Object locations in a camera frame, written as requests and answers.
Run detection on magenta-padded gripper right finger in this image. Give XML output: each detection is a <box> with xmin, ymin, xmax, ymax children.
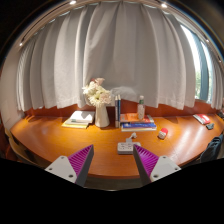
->
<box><xmin>132</xmin><ymin>144</ymin><xmax>182</xmax><ymax>187</ymax></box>

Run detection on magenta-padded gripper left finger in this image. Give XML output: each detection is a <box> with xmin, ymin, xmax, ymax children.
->
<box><xmin>44</xmin><ymin>144</ymin><xmax>95</xmax><ymax>187</ymax></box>

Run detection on red and white charger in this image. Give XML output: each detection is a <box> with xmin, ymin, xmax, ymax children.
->
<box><xmin>157</xmin><ymin>127</ymin><xmax>169</xmax><ymax>140</ymax></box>

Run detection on white power strip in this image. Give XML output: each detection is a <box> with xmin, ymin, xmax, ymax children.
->
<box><xmin>117</xmin><ymin>141</ymin><xmax>142</xmax><ymax>155</ymax></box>

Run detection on black jacket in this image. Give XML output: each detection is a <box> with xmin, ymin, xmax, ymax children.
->
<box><xmin>199</xmin><ymin>133</ymin><xmax>224</xmax><ymax>164</ymax></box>

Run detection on white flat book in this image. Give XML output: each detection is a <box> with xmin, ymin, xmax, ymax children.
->
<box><xmin>64</xmin><ymin>110</ymin><xmax>96</xmax><ymax>126</ymax></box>

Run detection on orange flat book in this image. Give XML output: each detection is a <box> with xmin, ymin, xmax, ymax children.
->
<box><xmin>119</xmin><ymin>113</ymin><xmax>155</xmax><ymax>124</ymax></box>

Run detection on clear plastic bottle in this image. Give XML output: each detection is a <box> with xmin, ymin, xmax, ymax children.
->
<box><xmin>136</xmin><ymin>95</ymin><xmax>147</xmax><ymax>122</ymax></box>

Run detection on red and white book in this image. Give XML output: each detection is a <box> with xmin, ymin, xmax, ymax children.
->
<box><xmin>192</xmin><ymin>113</ymin><xmax>212</xmax><ymax>125</ymax></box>

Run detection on white ceramic vase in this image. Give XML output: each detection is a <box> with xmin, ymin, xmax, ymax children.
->
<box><xmin>94</xmin><ymin>104</ymin><xmax>111</xmax><ymax>129</ymax></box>

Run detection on blue upright book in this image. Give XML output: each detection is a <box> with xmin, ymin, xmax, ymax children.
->
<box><xmin>117</xmin><ymin>94</ymin><xmax>122</xmax><ymax>128</ymax></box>

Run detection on white and pink flowers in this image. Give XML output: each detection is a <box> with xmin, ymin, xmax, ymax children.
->
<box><xmin>81</xmin><ymin>77</ymin><xmax>113</xmax><ymax>108</ymax></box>

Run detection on narrow white curtain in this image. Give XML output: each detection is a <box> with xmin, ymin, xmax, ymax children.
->
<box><xmin>209</xmin><ymin>56</ymin><xmax>224</xmax><ymax>111</ymax></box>

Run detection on window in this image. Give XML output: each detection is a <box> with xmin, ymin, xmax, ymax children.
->
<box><xmin>179</xmin><ymin>24</ymin><xmax>214</xmax><ymax>104</ymax></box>

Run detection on wide white curtain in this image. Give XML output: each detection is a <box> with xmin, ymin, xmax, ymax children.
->
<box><xmin>14</xmin><ymin>1</ymin><xmax>198</xmax><ymax>113</ymax></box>

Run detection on ceiling lights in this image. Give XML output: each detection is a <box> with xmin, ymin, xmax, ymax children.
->
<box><xmin>18</xmin><ymin>0</ymin><xmax>221</xmax><ymax>63</ymax></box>

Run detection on white power strip cable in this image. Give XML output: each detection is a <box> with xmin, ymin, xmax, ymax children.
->
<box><xmin>128</xmin><ymin>132</ymin><xmax>138</xmax><ymax>144</ymax></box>

